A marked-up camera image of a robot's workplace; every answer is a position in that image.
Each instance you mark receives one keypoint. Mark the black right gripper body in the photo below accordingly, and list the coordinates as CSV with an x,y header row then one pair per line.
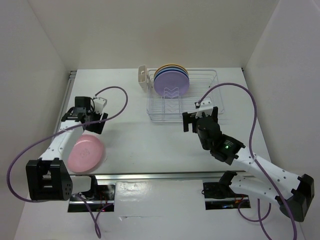
x,y
204,145

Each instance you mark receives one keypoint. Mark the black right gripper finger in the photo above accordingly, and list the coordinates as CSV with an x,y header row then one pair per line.
x,y
214,114
189,118

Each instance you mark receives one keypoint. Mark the purple plate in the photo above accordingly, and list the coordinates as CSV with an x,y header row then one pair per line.
x,y
171,81

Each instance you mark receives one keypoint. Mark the blue plate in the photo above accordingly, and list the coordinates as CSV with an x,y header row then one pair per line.
x,y
170,70

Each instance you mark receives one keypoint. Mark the cream plate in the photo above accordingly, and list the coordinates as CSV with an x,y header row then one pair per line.
x,y
172,67

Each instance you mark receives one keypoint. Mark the orange plate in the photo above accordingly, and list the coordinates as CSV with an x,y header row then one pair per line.
x,y
171,65

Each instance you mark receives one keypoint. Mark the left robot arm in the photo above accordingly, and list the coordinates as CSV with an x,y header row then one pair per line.
x,y
48,177

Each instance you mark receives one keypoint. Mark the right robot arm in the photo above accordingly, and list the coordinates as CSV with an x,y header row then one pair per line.
x,y
293,194

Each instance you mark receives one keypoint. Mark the pink plate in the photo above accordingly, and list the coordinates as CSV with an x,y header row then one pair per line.
x,y
85,154

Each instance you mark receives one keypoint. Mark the cream cutlery holder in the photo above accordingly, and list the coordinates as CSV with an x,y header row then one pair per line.
x,y
143,77

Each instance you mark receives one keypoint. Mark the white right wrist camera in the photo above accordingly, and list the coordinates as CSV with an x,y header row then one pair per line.
x,y
204,109

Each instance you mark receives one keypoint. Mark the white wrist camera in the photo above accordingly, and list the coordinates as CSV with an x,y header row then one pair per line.
x,y
204,109
99,104

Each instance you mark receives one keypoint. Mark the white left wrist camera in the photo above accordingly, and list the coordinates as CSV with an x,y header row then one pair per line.
x,y
99,104

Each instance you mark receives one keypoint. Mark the white wire dish rack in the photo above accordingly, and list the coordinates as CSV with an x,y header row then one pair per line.
x,y
167,107

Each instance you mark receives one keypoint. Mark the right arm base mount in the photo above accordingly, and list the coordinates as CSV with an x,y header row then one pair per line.
x,y
220,197

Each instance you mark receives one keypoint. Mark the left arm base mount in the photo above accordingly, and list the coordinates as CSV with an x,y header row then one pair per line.
x,y
101,197

